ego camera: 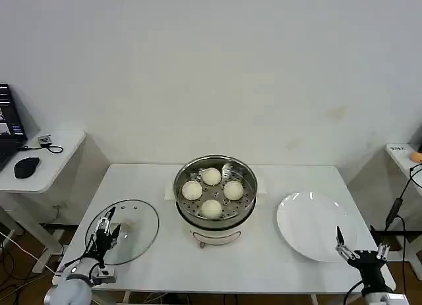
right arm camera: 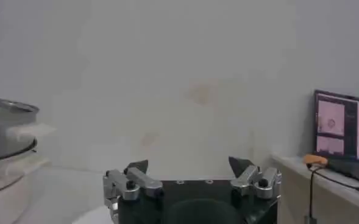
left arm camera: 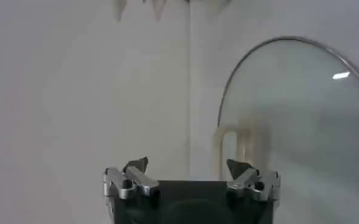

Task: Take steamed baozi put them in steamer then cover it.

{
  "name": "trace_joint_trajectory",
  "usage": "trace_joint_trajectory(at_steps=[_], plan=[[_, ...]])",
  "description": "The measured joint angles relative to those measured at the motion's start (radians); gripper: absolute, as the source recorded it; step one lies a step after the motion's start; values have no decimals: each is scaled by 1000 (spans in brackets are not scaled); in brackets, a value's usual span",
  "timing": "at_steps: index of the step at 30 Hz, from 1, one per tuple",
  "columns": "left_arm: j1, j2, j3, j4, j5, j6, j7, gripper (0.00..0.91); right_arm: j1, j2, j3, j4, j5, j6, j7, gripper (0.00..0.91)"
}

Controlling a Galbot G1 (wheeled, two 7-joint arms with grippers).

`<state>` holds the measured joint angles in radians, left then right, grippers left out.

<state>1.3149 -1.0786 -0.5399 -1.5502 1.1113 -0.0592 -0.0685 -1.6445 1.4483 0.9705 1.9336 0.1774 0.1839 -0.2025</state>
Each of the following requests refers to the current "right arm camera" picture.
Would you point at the white desk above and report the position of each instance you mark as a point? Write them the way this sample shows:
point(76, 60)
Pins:
point(328, 198)

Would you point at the small orange object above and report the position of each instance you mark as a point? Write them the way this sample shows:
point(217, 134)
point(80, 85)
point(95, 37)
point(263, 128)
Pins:
point(314, 159)

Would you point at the white electric cooker base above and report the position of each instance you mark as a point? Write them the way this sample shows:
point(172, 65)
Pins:
point(2, 194)

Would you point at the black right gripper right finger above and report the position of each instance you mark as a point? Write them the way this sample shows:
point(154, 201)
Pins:
point(248, 179)

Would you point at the white plate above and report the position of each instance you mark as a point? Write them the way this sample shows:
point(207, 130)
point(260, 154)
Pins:
point(95, 216)

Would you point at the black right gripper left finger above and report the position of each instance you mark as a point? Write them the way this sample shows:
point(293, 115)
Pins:
point(142, 181)

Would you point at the steel steamer basket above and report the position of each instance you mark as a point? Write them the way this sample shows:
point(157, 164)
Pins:
point(2, 134)

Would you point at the open laptop computer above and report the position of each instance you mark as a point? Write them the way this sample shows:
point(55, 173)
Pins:
point(345, 128)

